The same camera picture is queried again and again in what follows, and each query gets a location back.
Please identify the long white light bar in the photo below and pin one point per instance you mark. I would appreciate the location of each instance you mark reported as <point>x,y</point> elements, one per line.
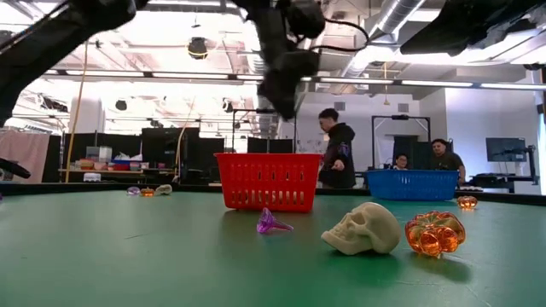
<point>192,75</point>

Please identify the white storage box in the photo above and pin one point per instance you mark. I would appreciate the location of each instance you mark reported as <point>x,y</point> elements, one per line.
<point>99,153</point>

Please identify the orange translucent plastic pumpkin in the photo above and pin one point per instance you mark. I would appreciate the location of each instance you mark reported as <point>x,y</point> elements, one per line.
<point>147,192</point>
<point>435,234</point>
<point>467,202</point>

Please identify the slim silver ventilation duct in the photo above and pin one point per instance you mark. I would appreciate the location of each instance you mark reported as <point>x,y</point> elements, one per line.
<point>394,15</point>

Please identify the red plastic basket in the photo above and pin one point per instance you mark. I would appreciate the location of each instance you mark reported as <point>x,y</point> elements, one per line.
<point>269,179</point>

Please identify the blue plastic basket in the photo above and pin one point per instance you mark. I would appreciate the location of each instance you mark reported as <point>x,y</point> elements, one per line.
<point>411,185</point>

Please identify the black monitor on arm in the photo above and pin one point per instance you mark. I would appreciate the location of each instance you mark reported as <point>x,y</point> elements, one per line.
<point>505,149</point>

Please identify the person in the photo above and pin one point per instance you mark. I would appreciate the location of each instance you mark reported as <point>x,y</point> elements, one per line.
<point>337,149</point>
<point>445,160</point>
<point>401,162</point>

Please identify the pink curtain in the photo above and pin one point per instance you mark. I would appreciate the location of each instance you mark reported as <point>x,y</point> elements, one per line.
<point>25,149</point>

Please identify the workbench with bins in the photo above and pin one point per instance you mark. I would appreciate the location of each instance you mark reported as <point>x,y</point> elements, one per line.
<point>106,171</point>

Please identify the black round camera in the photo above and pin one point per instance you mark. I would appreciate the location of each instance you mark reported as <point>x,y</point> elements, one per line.
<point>197,48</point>

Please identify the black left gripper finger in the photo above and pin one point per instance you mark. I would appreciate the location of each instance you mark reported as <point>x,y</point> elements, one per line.
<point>281,100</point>

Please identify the green table mat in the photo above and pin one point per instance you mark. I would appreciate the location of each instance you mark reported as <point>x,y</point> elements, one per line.
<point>128,256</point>

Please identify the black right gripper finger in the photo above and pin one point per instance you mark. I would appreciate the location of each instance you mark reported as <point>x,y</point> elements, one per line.
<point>452,30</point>

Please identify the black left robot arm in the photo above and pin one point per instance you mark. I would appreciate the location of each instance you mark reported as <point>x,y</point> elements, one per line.
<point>34,47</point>

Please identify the black curved stand foot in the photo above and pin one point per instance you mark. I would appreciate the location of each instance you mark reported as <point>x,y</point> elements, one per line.
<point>13,167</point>

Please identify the black screen panel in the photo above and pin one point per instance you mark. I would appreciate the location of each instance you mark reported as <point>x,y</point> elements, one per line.
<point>170,149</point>
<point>102,149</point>
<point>418,149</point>

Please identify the cream plastic skull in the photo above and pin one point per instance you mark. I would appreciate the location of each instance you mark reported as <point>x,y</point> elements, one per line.
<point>164,189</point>
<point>362,230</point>

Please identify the black station frame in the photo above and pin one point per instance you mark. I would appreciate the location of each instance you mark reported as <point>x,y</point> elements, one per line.
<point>251,111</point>
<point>401,117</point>

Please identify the black desk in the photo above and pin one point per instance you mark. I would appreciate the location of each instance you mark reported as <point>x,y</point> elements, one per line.
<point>499,181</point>

